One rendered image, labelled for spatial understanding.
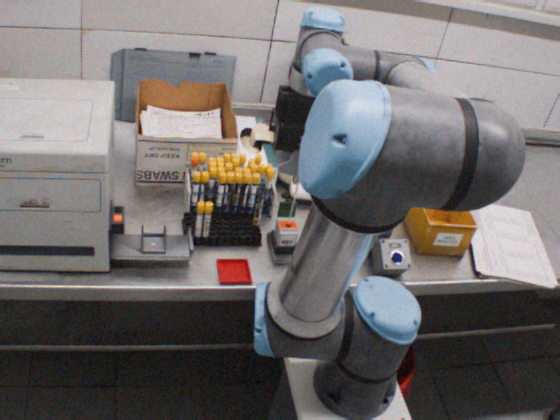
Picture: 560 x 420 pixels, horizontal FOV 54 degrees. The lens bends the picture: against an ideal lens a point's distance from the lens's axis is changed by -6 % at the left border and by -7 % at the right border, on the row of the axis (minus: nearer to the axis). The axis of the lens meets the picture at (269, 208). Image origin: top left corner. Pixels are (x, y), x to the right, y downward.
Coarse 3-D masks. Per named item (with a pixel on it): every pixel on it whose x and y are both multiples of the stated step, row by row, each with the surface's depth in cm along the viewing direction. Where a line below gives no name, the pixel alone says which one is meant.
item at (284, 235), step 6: (276, 222) 129; (282, 222) 127; (294, 222) 128; (276, 228) 129; (282, 228) 126; (288, 228) 126; (294, 228) 126; (276, 234) 129; (282, 234) 126; (288, 234) 126; (294, 234) 126; (276, 240) 129; (282, 240) 127; (288, 240) 127; (294, 240) 127
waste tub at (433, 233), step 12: (408, 216) 144; (420, 216) 137; (432, 216) 148; (444, 216) 148; (456, 216) 145; (468, 216) 139; (408, 228) 144; (420, 228) 137; (432, 228) 133; (444, 228) 133; (456, 228) 134; (468, 228) 134; (420, 240) 137; (432, 240) 135; (444, 240) 136; (456, 240) 136; (468, 240) 137; (420, 252) 138; (432, 252) 138; (444, 252) 139; (456, 252) 139
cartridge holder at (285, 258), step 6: (270, 234) 133; (270, 240) 132; (270, 246) 131; (276, 246) 127; (282, 246) 127; (288, 246) 128; (294, 246) 128; (276, 252) 128; (282, 252) 128; (288, 252) 129; (276, 258) 127; (282, 258) 128; (288, 258) 128
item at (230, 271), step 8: (224, 264) 125; (232, 264) 125; (240, 264) 126; (248, 264) 125; (224, 272) 123; (232, 272) 124; (240, 272) 124; (248, 272) 124; (224, 280) 121; (232, 280) 122; (240, 280) 122; (248, 280) 122
